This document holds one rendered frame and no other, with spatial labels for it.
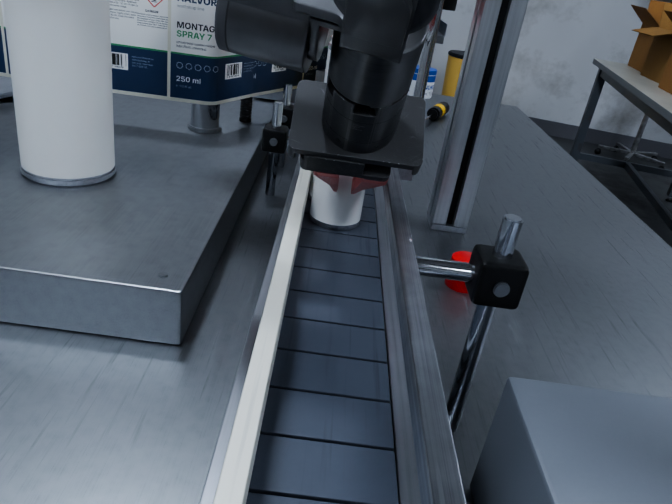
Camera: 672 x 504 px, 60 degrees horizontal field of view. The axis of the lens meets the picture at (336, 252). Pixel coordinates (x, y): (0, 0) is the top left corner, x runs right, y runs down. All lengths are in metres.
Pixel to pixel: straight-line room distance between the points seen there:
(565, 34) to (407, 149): 4.94
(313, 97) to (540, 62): 4.94
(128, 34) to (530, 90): 4.78
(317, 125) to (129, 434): 0.25
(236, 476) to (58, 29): 0.43
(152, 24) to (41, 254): 0.39
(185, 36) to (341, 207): 0.34
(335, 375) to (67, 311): 0.22
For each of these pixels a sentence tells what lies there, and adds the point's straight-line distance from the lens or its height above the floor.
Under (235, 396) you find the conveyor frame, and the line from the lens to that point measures 0.35.
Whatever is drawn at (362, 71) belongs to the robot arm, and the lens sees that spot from 0.37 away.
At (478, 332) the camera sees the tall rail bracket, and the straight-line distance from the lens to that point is 0.38.
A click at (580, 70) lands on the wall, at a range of 5.42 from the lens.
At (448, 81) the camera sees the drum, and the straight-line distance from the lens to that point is 4.86.
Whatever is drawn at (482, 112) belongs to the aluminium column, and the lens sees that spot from 0.69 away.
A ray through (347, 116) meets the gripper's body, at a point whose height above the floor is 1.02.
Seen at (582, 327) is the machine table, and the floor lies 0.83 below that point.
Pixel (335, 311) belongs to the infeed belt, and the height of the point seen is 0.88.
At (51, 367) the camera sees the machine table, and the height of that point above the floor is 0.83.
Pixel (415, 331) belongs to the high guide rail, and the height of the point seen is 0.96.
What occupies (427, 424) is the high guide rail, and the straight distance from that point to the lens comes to 0.23.
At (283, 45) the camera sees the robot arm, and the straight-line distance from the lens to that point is 0.37.
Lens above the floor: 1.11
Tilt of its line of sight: 27 degrees down
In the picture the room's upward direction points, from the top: 9 degrees clockwise
